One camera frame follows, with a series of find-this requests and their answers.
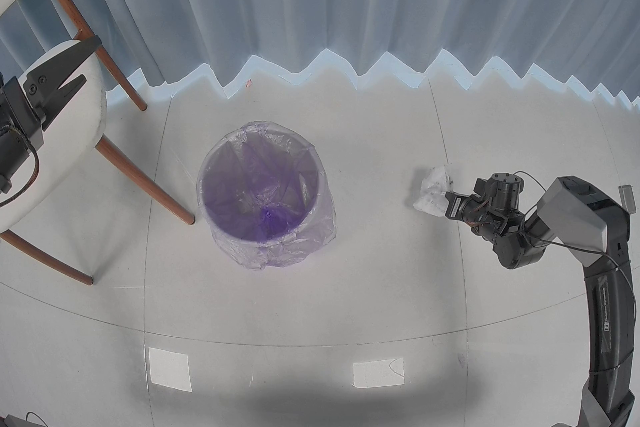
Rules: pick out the white paper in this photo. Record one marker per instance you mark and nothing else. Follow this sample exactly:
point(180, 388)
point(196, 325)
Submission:
point(432, 195)

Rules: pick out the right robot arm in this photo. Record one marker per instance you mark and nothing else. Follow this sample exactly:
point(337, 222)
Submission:
point(570, 220)

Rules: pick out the white cushioned wooden chair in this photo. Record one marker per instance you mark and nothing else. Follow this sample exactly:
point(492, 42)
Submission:
point(65, 140)

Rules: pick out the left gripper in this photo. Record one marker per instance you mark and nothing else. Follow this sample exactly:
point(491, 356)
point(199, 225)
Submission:
point(20, 124)

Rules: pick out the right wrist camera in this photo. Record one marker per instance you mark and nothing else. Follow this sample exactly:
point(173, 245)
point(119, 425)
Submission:
point(481, 187)

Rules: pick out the purple plastic bag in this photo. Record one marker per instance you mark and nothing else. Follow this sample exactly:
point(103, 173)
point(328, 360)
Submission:
point(260, 195)

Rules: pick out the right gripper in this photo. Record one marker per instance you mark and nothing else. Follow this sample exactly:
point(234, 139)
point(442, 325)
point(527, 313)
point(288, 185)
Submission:
point(465, 207)

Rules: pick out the white trash bin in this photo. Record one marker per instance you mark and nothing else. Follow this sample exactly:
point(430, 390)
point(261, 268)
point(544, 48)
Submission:
point(320, 220)

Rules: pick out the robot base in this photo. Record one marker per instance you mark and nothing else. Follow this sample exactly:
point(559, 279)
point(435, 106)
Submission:
point(10, 422)

